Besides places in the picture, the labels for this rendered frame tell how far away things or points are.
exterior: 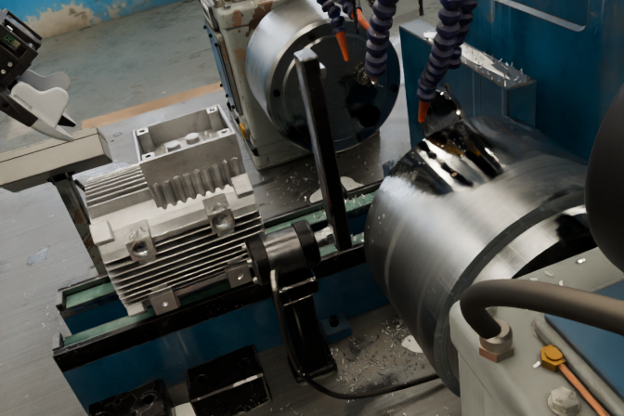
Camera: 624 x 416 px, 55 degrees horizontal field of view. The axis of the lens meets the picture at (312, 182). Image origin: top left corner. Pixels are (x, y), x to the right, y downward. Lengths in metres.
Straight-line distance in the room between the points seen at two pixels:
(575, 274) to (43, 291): 0.98
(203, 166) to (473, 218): 0.36
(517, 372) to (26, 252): 1.12
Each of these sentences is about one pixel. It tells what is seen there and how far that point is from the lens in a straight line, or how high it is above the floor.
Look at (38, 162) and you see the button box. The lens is 1.04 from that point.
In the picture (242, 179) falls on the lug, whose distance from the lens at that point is 0.75.
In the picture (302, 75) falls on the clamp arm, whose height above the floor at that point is 1.23.
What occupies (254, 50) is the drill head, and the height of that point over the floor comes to 1.11.
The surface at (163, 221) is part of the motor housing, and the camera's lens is 0.76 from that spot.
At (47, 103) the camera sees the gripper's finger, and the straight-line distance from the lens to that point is 0.79.
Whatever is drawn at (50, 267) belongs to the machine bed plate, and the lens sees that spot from 1.28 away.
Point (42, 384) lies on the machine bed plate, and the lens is 1.04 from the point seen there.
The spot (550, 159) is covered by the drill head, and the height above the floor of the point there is 1.16.
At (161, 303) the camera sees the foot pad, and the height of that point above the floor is 0.97.
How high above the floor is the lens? 1.47
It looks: 32 degrees down
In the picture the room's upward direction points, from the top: 12 degrees counter-clockwise
